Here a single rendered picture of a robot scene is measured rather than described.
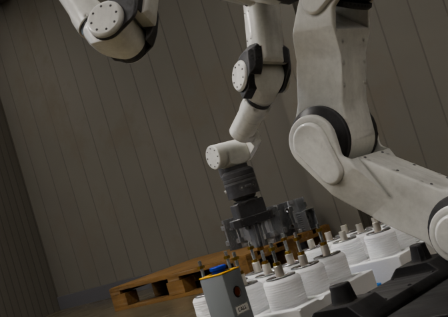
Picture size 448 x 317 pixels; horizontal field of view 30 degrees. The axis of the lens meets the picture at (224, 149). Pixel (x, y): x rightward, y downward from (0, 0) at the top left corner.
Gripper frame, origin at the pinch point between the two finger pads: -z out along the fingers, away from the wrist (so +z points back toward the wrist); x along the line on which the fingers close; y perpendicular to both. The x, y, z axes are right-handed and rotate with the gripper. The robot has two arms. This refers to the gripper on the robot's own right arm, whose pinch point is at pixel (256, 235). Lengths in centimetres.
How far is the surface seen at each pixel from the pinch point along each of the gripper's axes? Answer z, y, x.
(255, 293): -13.0, -10.7, -9.9
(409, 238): -16, 12, 54
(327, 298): -19.0, -20.1, 4.2
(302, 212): -7, 271, 157
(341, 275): -16.5, -9.1, 15.9
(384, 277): -23.2, 6.0, 37.4
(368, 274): -18.6, -8.7, 24.0
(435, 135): 14, 222, 237
